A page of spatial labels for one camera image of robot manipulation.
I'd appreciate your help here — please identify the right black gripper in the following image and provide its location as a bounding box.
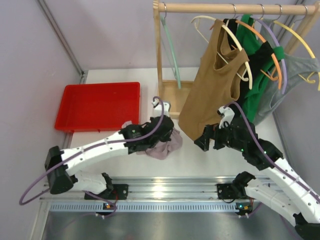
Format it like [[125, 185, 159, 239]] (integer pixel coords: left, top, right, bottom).
[[194, 118, 246, 152]]

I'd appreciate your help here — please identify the mauve tank top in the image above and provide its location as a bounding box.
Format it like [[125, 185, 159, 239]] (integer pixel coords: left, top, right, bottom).
[[119, 121, 183, 160]]

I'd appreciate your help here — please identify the mint green hanger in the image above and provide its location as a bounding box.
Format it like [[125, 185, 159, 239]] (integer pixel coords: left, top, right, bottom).
[[160, 15, 182, 89]]

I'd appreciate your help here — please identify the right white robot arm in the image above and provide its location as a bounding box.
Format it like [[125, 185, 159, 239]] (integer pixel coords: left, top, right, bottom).
[[194, 117, 320, 240]]

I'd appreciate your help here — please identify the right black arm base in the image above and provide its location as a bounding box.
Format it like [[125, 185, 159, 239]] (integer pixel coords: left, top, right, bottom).
[[216, 171, 256, 219]]

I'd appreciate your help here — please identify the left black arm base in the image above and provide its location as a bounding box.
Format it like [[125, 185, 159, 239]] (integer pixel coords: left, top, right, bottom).
[[83, 172, 130, 218]]

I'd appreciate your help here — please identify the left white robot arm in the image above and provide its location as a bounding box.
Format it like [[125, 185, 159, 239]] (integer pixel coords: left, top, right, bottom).
[[44, 115, 174, 199]]

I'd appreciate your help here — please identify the brown tank top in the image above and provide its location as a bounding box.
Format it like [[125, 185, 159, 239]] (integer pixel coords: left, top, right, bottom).
[[178, 19, 249, 141]]

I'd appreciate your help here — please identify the black tank top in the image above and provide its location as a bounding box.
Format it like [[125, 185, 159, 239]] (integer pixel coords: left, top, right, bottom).
[[223, 18, 274, 108]]

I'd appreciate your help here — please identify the orange hanger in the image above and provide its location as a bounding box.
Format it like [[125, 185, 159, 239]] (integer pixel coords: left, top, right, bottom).
[[235, 20, 282, 90]]

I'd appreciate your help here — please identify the grey tank top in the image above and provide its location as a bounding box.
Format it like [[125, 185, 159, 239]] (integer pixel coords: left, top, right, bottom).
[[251, 19, 320, 125]]

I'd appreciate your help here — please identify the green tank top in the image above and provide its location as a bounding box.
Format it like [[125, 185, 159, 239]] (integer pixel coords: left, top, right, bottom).
[[236, 23, 285, 122]]

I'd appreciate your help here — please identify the cream hanger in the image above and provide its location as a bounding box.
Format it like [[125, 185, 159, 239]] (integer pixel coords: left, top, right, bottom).
[[190, 15, 253, 90]]

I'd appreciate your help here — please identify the yellow hanger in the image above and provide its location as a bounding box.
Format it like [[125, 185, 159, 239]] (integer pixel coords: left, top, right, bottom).
[[272, 19, 320, 91]]

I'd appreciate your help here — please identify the lilac hanger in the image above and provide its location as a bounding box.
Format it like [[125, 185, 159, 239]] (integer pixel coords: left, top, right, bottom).
[[252, 17, 288, 95]]

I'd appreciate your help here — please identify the wooden clothes rack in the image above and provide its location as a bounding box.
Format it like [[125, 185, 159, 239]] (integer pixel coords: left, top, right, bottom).
[[153, 0, 320, 119]]

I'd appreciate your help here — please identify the red plastic tray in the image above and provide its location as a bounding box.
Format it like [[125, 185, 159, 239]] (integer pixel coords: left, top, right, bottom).
[[54, 82, 141, 133]]

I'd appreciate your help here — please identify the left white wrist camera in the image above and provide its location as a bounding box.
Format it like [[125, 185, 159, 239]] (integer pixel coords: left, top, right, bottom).
[[152, 99, 171, 117]]

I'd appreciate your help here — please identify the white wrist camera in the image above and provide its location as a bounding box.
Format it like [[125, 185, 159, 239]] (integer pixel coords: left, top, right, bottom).
[[217, 106, 235, 129], [152, 99, 171, 117]]

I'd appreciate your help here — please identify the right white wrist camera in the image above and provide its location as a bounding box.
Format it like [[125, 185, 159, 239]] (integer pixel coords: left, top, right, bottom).
[[217, 106, 235, 129]]

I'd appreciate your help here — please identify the aluminium mounting rail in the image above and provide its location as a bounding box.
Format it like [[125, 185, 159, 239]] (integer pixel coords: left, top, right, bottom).
[[40, 176, 257, 214]]

